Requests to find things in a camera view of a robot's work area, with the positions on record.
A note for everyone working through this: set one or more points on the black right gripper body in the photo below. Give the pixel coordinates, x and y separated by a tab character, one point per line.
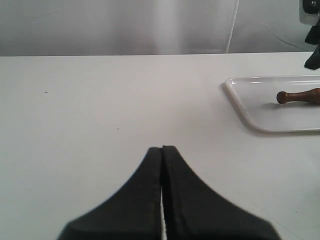
313	36

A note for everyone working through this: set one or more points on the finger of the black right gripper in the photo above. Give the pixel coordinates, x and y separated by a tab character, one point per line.
313	62

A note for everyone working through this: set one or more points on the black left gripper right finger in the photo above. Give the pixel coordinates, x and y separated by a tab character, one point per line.
193	211

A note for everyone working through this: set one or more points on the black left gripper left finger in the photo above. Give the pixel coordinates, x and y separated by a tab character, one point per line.
132	213

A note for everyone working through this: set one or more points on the brown wooden pestle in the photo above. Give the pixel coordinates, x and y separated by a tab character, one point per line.
311	96

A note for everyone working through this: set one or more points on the white rectangular tray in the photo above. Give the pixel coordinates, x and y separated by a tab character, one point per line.
254	99

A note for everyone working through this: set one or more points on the white backdrop curtain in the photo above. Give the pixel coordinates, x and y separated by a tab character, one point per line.
150	27

